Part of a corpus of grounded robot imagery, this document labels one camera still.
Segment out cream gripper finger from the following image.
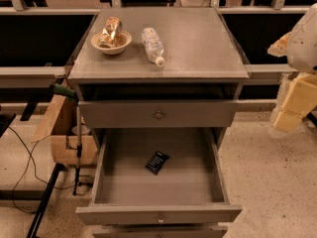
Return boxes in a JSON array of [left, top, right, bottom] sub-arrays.
[[267, 32, 291, 58], [269, 73, 317, 138]]

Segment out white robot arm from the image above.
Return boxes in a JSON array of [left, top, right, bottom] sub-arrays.
[[267, 4, 317, 138]]

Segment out closed top drawer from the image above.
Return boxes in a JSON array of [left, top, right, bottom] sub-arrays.
[[79, 100, 238, 128]]

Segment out grey drawer cabinet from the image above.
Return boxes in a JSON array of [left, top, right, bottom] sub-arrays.
[[69, 7, 248, 238]]

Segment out open middle drawer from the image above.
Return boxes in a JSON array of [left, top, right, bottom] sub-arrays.
[[76, 128, 242, 225]]

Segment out bottom drawer front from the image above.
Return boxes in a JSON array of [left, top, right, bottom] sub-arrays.
[[92, 225, 228, 238]]

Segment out clear plastic water bottle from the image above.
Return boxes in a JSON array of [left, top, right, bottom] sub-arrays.
[[142, 28, 165, 67]]

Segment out beige bowl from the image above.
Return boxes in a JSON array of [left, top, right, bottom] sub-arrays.
[[91, 31, 132, 56]]

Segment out crumpled golden snack bag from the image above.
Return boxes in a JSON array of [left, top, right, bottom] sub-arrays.
[[99, 17, 122, 48]]

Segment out cardboard box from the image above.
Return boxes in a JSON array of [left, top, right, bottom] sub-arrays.
[[32, 93, 99, 166]]

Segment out black stand leg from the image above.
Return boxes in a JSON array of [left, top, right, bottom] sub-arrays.
[[26, 164, 64, 238]]

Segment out green handled grabber pole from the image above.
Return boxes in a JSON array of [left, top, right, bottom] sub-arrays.
[[50, 82, 85, 196]]

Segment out black floor cable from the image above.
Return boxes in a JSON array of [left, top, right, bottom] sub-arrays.
[[7, 126, 76, 214]]

